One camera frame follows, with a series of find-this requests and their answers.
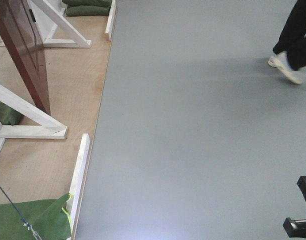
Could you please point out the large green sandbag foreground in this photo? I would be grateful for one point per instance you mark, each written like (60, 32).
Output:
(47, 216)

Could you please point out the white edge rail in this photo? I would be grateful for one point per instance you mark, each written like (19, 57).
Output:
(111, 20)
(72, 204)

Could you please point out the lower green sandbag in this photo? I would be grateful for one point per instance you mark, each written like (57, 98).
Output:
(87, 10)

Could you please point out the white far door frame brace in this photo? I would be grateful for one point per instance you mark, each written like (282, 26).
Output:
(60, 27)

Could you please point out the white near door frame brace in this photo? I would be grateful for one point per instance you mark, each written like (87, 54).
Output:
(44, 126)

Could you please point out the plywood base platform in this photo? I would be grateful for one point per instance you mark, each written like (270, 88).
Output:
(35, 169)

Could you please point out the upper green sandbag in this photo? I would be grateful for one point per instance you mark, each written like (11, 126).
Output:
(97, 3)

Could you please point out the white door frame brace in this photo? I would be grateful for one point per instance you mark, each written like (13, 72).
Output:
(44, 126)
(60, 27)

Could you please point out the white near edge rail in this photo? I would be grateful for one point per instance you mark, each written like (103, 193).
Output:
(72, 204)

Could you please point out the person black trousers leg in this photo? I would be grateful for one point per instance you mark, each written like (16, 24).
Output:
(292, 39)

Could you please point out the white far edge rail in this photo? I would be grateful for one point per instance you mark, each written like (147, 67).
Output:
(111, 20)

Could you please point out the black robot gripper part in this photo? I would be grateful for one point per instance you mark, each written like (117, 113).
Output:
(296, 228)

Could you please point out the brown wooden door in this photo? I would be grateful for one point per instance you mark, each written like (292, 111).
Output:
(31, 63)

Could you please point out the white sneaker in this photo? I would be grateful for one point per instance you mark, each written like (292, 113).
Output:
(280, 61)

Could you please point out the green sandbag behind brace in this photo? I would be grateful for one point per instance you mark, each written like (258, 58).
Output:
(9, 116)

